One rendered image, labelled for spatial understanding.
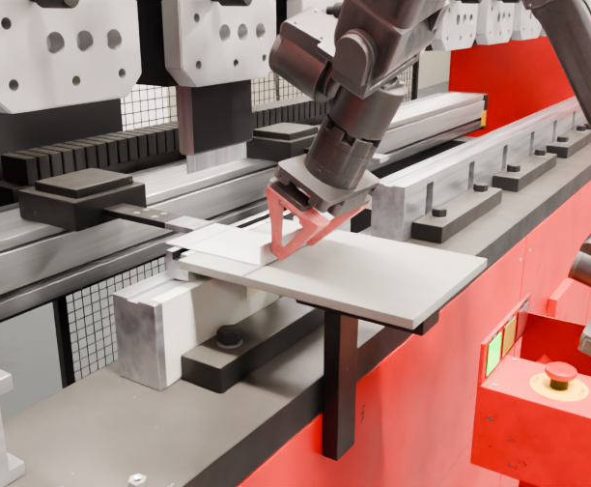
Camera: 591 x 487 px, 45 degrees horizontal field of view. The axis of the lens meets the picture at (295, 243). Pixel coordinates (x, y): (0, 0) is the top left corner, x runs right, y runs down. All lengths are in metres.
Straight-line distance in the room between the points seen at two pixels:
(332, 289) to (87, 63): 0.29
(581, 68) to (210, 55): 0.44
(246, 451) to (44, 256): 0.40
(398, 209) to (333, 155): 0.53
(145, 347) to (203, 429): 0.11
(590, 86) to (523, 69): 1.96
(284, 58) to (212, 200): 0.52
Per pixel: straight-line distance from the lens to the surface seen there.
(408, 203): 1.19
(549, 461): 1.00
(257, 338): 0.79
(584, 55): 0.92
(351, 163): 0.67
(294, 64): 0.67
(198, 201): 1.14
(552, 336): 1.14
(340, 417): 0.79
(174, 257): 0.78
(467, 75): 2.95
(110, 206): 0.94
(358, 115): 0.64
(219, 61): 0.72
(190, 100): 0.74
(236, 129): 0.80
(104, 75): 0.61
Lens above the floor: 1.25
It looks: 19 degrees down
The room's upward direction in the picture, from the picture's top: straight up
